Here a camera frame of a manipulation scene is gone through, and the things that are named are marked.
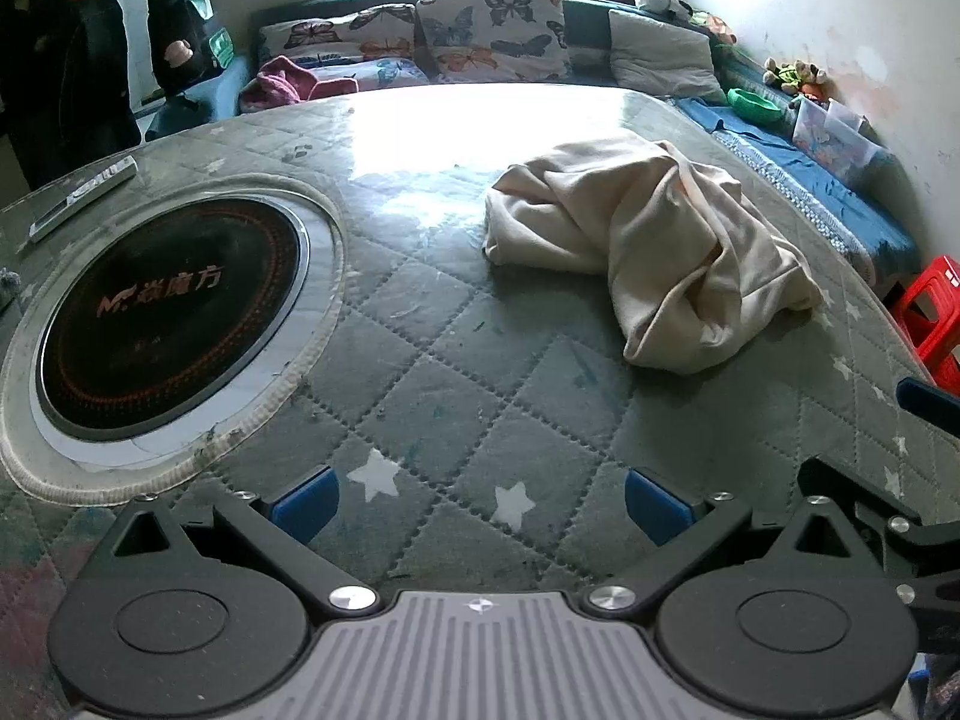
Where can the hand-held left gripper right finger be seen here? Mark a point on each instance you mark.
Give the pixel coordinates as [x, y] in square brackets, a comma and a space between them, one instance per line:
[656, 506]

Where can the colourful plush toy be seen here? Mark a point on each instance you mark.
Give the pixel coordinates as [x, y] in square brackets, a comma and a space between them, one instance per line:
[712, 26]

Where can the pink garment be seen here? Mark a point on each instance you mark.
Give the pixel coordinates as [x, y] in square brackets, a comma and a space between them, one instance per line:
[281, 82]

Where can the green bowl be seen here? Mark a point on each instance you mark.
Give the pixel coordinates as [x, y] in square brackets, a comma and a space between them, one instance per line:
[754, 103]

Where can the silver remote control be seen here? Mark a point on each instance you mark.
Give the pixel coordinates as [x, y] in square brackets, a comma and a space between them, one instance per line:
[82, 195]

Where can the small green bag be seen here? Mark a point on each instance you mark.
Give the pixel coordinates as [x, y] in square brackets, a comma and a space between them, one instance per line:
[220, 45]

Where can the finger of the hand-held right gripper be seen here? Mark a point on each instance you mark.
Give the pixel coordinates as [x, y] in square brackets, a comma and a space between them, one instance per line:
[926, 397]
[847, 487]

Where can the butterfly print pillow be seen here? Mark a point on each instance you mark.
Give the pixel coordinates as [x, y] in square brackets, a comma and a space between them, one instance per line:
[337, 34]
[495, 30]

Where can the clear plastic storage box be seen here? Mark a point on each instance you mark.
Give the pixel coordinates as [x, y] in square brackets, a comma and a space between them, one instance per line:
[832, 131]

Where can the black round induction cooktop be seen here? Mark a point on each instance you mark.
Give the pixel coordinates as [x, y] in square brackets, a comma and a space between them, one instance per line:
[172, 315]

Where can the red plastic stool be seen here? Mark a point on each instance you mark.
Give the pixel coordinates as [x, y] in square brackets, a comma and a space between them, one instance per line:
[930, 307]

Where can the cream garment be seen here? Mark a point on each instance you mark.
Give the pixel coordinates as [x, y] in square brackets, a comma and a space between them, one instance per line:
[645, 240]

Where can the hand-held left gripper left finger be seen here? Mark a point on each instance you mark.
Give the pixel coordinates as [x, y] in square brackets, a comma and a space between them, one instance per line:
[304, 506]

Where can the brown plush toy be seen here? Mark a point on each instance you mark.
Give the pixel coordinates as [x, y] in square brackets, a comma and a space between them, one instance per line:
[816, 79]

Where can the blue bench mat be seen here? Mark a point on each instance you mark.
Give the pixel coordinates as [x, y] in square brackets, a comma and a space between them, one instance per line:
[825, 195]

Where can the black backpack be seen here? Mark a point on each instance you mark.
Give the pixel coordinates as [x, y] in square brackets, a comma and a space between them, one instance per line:
[180, 22]

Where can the grey pillow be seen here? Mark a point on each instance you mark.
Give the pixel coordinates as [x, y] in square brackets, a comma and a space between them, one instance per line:
[660, 52]

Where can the butterfly print blanket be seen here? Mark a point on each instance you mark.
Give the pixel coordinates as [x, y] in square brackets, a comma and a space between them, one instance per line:
[375, 75]

